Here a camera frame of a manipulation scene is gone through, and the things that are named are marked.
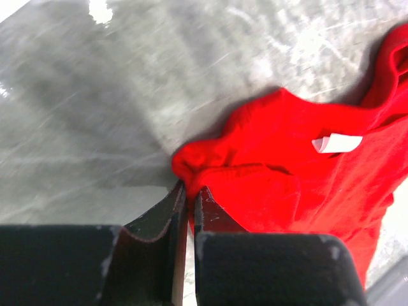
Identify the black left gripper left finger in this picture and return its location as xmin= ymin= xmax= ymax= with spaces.
xmin=1 ymin=182 xmax=187 ymax=305

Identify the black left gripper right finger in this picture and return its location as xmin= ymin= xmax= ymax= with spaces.
xmin=194 ymin=188 xmax=367 ymax=305

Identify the clear plastic storage bin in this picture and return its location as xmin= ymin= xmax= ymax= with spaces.
xmin=367 ymin=256 xmax=407 ymax=306

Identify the red t shirt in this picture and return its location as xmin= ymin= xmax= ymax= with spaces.
xmin=171 ymin=25 xmax=407 ymax=281

